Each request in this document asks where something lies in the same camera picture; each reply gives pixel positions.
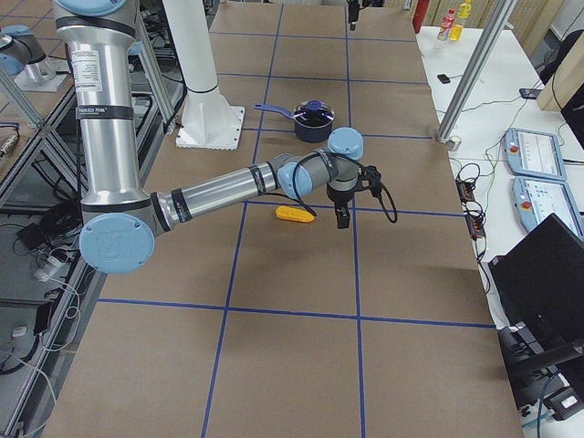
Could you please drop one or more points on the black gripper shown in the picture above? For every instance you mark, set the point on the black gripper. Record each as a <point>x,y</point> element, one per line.
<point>339,199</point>
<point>353,10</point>

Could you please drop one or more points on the yellow toy corn cob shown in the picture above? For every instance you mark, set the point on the yellow toy corn cob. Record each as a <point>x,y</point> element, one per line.
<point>293,214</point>

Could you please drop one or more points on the glass pot lid blue knob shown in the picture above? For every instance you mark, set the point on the glass pot lid blue knob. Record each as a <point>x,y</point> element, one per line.
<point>313,113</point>

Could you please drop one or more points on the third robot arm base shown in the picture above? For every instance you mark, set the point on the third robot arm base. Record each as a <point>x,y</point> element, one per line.
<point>23,58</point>

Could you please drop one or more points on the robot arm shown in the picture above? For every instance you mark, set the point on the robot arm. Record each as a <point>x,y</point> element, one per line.
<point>121,220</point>

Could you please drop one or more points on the dark blue pot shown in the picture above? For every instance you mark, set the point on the dark blue pot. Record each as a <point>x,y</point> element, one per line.
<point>310,134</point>

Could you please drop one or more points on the red drink bottle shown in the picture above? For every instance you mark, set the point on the red drink bottle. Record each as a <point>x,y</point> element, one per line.
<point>446,25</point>

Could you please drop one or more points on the yellow drink bottle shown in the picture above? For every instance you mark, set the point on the yellow drink bottle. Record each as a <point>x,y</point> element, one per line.
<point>462,13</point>

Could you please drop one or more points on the black phone on table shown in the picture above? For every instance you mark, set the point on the black phone on table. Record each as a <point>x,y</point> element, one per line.
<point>443,78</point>

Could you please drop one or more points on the orange black power strip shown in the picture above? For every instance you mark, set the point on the orange black power strip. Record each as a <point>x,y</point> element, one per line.
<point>474,213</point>

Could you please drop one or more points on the dark smartphone right table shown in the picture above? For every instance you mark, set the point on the dark smartphone right table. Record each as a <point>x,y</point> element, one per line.
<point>529,93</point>

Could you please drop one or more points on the lower teach pendant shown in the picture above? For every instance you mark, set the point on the lower teach pendant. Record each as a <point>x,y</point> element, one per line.
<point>535,199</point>

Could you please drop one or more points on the teach pendant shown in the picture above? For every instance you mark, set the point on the teach pendant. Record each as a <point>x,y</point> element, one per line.
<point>533,153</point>
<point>535,199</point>

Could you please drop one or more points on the upper teach pendant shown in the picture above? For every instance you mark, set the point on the upper teach pendant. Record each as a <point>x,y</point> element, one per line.
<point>533,153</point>

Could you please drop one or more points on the black laptop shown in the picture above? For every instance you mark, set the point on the black laptop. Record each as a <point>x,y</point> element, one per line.
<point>540,281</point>

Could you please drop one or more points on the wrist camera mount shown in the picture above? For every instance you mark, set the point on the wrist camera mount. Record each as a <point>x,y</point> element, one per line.
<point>369,179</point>

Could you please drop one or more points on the aluminium frame post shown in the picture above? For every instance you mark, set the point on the aluminium frame post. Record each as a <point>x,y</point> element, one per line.
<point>486,43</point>

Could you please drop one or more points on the white camera stand column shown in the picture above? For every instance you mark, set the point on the white camera stand column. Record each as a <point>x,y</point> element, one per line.
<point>208,120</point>

